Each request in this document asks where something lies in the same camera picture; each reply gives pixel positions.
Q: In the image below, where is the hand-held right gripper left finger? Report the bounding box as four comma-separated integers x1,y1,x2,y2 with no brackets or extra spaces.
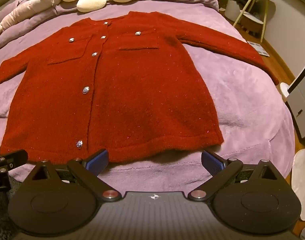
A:
32,149,121,203

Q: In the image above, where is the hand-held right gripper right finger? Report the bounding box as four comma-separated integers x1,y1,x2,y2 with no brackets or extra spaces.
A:
188,150,278,202

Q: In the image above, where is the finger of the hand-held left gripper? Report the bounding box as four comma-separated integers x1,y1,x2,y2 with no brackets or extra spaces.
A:
0,150,28,174

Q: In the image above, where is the red knit cardigan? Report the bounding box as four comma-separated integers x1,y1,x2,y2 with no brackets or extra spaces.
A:
0,11,280,164

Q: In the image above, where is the dark clothes pile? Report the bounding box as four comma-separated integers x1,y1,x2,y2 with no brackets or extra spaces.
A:
230,0,255,14

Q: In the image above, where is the purple fleece bed sheet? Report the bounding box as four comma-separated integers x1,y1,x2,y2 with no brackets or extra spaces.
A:
0,0,295,195

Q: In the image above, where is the white oval basket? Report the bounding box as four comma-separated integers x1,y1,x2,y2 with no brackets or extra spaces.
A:
291,149,305,221

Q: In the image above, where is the white cabinet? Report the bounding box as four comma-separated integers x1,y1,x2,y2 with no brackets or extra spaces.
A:
285,55,305,138

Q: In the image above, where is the flat floor scale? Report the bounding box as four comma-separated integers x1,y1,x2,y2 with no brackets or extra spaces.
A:
247,41,270,57

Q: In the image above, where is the pale pink knotted pillow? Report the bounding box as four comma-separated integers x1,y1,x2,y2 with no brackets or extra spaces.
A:
0,0,61,43

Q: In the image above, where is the white round bin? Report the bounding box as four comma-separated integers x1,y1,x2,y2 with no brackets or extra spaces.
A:
226,0,243,22

